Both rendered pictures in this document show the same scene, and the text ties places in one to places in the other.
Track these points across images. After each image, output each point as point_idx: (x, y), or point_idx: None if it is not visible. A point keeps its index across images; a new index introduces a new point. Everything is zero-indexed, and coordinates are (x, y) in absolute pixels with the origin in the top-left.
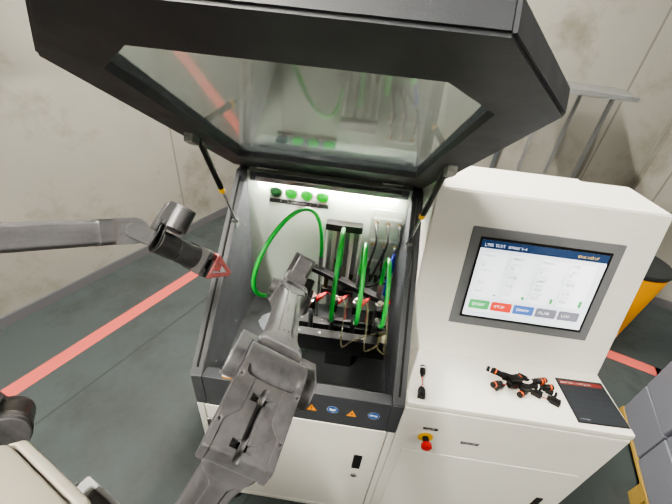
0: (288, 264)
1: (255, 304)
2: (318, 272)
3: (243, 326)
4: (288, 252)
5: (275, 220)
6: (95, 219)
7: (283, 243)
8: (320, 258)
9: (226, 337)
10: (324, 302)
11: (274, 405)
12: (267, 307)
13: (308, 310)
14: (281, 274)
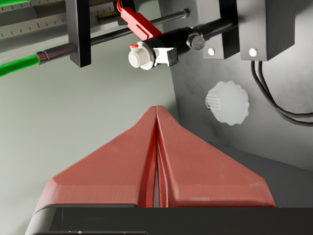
0: (104, 110)
1: (199, 131)
2: (85, 47)
3: (249, 148)
4: (78, 123)
5: (13, 188)
6: None
7: (62, 143)
8: (42, 58)
9: (297, 196)
10: (154, 4)
11: None
12: (198, 110)
13: (198, 49)
14: (130, 112)
